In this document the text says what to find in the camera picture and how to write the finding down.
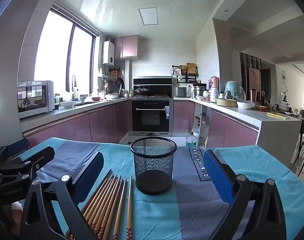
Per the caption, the white wall water heater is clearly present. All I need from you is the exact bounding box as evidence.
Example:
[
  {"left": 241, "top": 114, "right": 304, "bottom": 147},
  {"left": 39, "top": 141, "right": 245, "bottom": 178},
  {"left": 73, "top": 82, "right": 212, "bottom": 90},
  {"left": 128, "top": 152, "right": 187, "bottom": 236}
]
[{"left": 103, "top": 41, "right": 116, "bottom": 65}]

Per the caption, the black pot glass lid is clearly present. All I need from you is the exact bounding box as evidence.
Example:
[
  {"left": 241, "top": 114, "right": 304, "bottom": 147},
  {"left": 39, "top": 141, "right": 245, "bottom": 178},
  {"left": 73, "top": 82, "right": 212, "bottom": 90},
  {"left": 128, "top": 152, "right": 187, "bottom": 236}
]
[{"left": 134, "top": 86, "right": 150, "bottom": 97}]

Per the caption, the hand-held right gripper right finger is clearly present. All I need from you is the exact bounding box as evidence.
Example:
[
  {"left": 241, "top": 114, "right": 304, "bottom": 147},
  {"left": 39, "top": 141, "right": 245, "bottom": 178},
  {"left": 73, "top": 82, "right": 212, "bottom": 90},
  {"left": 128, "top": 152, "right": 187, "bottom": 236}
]
[{"left": 203, "top": 149, "right": 287, "bottom": 240}]

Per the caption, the black range hood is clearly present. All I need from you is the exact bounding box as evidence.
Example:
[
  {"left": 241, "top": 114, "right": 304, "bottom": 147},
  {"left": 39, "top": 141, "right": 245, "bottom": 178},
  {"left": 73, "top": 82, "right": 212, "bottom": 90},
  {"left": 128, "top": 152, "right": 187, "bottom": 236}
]
[{"left": 133, "top": 76, "right": 173, "bottom": 97}]

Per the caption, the pale yellow cutting board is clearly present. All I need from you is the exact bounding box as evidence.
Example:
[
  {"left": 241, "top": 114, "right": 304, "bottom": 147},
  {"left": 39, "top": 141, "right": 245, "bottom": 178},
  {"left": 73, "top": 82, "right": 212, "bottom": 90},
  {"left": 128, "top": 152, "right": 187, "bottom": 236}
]
[{"left": 266, "top": 112, "right": 289, "bottom": 119}]

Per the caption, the grey casserole pot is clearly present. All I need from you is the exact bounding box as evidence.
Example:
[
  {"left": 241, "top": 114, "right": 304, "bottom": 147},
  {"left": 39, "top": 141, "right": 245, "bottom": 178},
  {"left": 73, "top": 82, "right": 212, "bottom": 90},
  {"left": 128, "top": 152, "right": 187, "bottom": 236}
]
[{"left": 274, "top": 104, "right": 291, "bottom": 113}]

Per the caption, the square ceiling light panel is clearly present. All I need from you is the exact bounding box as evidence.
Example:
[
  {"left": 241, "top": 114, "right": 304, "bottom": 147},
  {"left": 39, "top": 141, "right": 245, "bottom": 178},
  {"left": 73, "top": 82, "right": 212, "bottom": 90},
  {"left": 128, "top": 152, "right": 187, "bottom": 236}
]
[{"left": 138, "top": 7, "right": 159, "bottom": 26}]

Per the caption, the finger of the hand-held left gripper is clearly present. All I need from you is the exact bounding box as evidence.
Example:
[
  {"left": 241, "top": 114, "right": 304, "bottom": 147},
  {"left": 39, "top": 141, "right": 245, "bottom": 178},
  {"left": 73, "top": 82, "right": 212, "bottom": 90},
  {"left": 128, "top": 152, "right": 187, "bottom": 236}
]
[
  {"left": 0, "top": 138, "right": 30, "bottom": 168},
  {"left": 0, "top": 146, "right": 55, "bottom": 180}
]

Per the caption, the narrow pink base cabinet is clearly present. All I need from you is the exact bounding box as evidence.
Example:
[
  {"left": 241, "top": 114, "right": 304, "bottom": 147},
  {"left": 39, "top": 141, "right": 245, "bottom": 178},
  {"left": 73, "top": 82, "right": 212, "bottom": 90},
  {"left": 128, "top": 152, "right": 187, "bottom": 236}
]
[{"left": 173, "top": 99, "right": 195, "bottom": 133}]

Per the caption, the black wall rack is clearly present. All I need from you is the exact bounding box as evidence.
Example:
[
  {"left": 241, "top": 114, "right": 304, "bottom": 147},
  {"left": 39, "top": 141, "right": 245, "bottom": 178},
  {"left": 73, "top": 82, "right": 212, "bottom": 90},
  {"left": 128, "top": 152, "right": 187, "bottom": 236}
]
[{"left": 172, "top": 64, "right": 199, "bottom": 84}]

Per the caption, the white bowl with plastic bag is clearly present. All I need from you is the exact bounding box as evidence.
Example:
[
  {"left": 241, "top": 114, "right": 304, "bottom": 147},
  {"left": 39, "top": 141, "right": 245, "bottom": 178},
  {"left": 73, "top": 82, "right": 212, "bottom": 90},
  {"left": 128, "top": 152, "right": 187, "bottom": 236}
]
[{"left": 237, "top": 100, "right": 255, "bottom": 110}]

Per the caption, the white microwave oven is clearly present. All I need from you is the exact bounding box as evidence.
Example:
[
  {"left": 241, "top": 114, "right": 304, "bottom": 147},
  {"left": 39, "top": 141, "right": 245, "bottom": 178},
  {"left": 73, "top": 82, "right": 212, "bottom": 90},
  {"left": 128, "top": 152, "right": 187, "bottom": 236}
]
[{"left": 17, "top": 80, "right": 55, "bottom": 119}]

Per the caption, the large kitchen window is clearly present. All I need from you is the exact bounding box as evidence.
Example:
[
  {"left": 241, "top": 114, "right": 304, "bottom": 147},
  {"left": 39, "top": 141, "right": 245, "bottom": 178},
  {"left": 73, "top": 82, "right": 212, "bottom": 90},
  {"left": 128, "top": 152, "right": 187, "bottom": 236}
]
[{"left": 34, "top": 7, "right": 97, "bottom": 98}]

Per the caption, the pink framed picture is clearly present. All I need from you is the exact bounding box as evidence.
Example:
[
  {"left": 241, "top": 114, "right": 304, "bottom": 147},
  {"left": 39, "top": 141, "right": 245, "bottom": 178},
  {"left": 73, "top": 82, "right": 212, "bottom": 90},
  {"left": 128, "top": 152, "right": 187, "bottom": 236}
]
[{"left": 248, "top": 67, "right": 261, "bottom": 93}]

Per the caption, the pile of wooden chopsticks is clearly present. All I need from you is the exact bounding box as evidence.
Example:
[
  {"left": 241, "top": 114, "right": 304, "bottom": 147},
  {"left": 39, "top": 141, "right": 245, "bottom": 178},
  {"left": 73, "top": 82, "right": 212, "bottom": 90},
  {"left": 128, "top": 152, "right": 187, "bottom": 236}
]
[{"left": 64, "top": 169, "right": 134, "bottom": 240}]

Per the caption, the teal and grey tablecloth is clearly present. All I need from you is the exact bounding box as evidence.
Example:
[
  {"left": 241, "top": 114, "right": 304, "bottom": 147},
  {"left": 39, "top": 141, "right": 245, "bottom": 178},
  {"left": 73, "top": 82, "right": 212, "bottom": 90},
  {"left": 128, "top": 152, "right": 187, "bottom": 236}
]
[{"left": 17, "top": 137, "right": 304, "bottom": 240}]

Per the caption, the pink wall cabinet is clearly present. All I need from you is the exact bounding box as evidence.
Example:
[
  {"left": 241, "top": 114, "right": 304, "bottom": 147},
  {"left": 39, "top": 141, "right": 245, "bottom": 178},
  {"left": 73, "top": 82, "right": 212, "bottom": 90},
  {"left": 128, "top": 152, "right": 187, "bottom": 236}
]
[{"left": 111, "top": 35, "right": 139, "bottom": 60}]

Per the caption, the stainless steel pot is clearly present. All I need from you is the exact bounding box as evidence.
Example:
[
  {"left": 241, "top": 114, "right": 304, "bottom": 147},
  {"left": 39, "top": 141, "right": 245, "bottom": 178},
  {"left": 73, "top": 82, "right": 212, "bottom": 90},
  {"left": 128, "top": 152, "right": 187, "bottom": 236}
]
[{"left": 193, "top": 86, "right": 207, "bottom": 98}]

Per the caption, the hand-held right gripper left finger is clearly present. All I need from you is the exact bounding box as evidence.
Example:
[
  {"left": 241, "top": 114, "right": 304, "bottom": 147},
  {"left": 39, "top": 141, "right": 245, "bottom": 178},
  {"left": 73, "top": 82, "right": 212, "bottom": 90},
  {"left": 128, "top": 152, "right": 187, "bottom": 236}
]
[{"left": 19, "top": 151, "right": 104, "bottom": 240}]

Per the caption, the black wire mesh holder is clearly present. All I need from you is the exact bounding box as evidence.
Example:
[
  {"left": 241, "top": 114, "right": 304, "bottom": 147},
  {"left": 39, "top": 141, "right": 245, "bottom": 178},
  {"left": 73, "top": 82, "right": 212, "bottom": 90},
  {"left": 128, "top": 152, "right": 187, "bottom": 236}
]
[{"left": 130, "top": 137, "right": 178, "bottom": 195}]

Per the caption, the plastic cooking oil bottle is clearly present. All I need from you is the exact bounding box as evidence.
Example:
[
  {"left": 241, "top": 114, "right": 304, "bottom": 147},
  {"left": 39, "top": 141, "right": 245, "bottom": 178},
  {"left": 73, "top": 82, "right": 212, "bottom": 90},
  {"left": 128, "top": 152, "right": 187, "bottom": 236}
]
[{"left": 186, "top": 131, "right": 198, "bottom": 148}]

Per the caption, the black built-in oven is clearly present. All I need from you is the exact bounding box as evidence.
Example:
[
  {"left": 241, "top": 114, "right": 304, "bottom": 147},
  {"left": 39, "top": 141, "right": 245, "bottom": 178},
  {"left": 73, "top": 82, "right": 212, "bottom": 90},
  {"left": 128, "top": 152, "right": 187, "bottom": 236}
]
[{"left": 128, "top": 97, "right": 174, "bottom": 137}]

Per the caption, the round bamboo steamer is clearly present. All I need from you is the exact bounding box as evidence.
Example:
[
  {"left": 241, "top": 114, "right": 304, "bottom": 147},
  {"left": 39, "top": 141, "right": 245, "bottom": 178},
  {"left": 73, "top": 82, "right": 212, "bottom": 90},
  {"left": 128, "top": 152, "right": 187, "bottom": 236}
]
[{"left": 216, "top": 98, "right": 239, "bottom": 108}]

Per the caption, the person's left hand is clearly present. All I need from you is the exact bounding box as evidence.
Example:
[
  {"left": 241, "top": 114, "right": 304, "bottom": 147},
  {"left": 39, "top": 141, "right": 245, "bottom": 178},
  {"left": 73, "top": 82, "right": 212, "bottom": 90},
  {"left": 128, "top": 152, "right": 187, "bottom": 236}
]
[{"left": 10, "top": 201, "right": 24, "bottom": 238}]

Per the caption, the long pink base cabinet run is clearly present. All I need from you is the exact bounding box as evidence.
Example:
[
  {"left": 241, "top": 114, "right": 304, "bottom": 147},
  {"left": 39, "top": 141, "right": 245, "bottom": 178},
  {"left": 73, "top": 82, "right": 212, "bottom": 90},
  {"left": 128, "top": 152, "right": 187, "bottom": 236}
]
[{"left": 21, "top": 98, "right": 129, "bottom": 150}]

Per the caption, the dark slatted wall panel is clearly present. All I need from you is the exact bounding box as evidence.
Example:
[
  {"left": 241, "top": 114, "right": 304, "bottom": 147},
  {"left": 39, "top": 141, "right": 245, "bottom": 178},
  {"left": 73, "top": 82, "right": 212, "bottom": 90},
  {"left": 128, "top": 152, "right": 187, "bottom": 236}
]
[{"left": 240, "top": 52, "right": 262, "bottom": 93}]

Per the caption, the pink peninsula base cabinet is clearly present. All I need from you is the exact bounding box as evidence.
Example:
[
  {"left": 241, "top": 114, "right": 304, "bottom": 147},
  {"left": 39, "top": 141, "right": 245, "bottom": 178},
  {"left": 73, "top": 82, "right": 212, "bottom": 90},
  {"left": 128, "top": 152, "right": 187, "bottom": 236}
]
[{"left": 207, "top": 109, "right": 259, "bottom": 148}]

